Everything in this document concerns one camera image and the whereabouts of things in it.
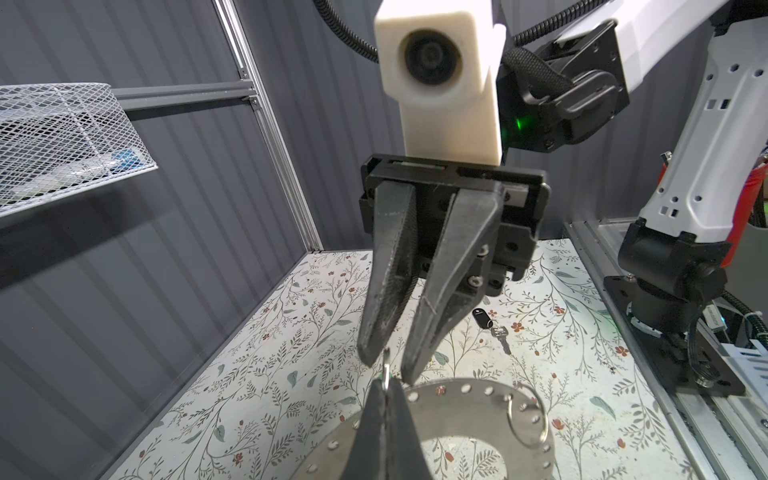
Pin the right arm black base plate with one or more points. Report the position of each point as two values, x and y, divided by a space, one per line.
667 354

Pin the white mesh wall basket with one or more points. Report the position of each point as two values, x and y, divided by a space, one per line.
62 139

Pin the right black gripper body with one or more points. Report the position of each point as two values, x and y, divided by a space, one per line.
524 193

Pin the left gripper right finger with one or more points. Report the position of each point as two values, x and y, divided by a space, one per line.
404 455

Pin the small metal keyring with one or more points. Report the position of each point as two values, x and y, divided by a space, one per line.
385 368

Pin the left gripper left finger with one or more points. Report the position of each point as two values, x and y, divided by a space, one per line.
367 458

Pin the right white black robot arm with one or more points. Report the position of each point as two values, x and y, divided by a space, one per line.
563 79

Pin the metal perforated ring disc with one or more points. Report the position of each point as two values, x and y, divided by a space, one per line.
459 407

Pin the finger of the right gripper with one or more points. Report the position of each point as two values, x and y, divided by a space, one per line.
393 273
457 276

